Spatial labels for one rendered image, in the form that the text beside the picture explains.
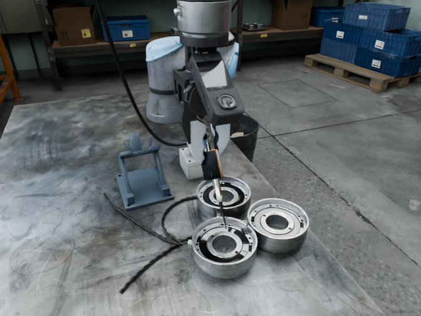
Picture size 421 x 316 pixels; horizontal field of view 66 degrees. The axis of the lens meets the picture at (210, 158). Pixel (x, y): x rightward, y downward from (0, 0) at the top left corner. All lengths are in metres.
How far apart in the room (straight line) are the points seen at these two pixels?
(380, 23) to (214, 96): 3.86
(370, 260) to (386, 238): 0.20
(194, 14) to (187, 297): 0.39
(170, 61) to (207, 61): 0.48
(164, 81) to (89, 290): 0.61
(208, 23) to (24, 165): 0.60
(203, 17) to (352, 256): 1.49
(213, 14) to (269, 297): 0.40
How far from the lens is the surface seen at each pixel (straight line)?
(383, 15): 4.22
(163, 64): 0.95
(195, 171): 0.72
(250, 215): 0.60
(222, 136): 0.54
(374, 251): 1.85
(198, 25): 0.46
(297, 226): 0.59
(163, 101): 0.98
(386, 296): 1.68
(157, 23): 4.53
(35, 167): 0.88
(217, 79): 0.46
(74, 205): 0.71
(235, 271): 0.51
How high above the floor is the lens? 1.22
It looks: 31 degrees down
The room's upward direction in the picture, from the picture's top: straight up
